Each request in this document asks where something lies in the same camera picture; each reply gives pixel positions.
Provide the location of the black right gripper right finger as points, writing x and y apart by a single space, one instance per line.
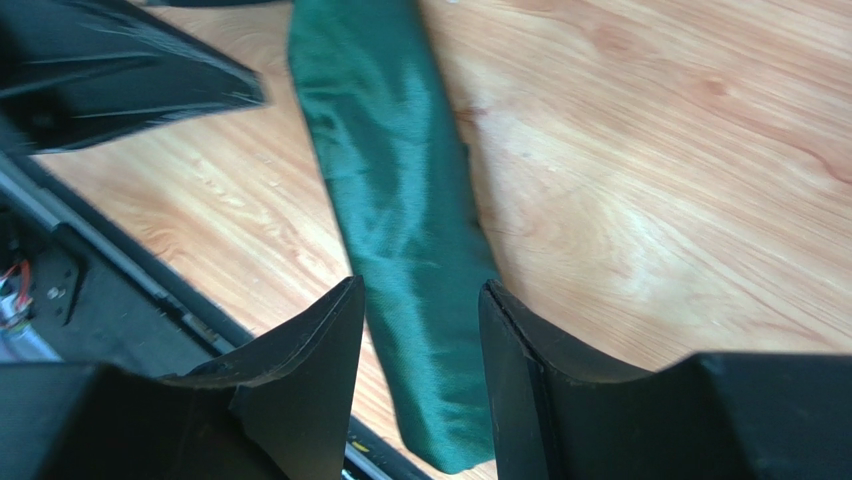
562 409

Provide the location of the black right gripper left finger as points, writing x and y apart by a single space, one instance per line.
275 408

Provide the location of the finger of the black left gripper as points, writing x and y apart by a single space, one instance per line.
79 73

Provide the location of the dark green cloth napkin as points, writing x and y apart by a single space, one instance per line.
398 177

